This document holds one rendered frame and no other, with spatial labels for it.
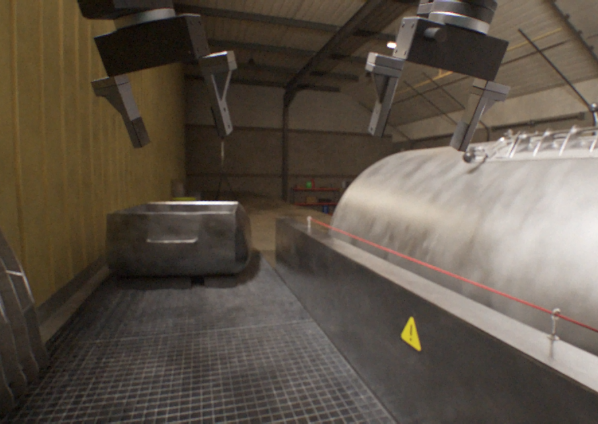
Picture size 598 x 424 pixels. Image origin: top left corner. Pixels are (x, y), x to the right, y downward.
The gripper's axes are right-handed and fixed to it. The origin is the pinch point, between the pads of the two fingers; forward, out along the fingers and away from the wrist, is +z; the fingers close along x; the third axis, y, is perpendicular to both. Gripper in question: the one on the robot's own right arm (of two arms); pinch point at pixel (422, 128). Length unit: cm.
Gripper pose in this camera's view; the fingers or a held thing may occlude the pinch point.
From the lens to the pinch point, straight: 51.1
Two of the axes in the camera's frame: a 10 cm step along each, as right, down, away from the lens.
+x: 9.8, 1.1, 1.8
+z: -1.8, 8.6, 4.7
